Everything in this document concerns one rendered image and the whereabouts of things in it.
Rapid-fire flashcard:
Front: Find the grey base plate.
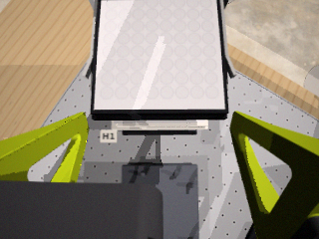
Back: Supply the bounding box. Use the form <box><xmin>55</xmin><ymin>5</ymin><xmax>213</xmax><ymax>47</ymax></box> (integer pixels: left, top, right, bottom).
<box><xmin>27</xmin><ymin>62</ymin><xmax>319</xmax><ymax>239</ymax></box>

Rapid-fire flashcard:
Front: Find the grey multiwell plate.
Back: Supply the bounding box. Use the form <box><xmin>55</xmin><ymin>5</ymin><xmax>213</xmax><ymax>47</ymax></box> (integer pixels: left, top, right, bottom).
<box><xmin>123</xmin><ymin>129</ymin><xmax>197</xmax><ymax>135</ymax></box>

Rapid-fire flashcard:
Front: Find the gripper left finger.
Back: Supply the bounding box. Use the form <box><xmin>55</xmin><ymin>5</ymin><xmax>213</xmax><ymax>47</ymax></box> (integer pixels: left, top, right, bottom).
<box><xmin>0</xmin><ymin>113</ymin><xmax>89</xmax><ymax>182</ymax></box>

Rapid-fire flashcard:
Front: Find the black rectangular frame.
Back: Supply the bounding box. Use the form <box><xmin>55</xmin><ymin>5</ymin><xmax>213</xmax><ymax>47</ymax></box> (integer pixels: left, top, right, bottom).
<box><xmin>245</xmin><ymin>223</ymin><xmax>257</xmax><ymax>239</ymax></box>

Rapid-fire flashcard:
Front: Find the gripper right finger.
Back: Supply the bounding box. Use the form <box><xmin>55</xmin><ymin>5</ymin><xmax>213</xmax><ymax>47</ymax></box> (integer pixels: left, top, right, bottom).
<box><xmin>230</xmin><ymin>112</ymin><xmax>319</xmax><ymax>239</ymax></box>

